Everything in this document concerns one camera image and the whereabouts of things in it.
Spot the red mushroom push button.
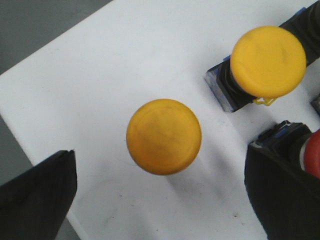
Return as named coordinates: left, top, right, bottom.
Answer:
left=251, top=120, right=320, bottom=178

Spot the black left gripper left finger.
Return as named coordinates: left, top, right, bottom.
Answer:
left=0, top=150, right=77, bottom=240

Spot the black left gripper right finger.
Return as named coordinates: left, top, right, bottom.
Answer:
left=244, top=145, right=320, bottom=240

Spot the yellow mushroom push button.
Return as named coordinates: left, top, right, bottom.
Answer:
left=126, top=98, right=202, bottom=176
left=204, top=25, right=307, bottom=113

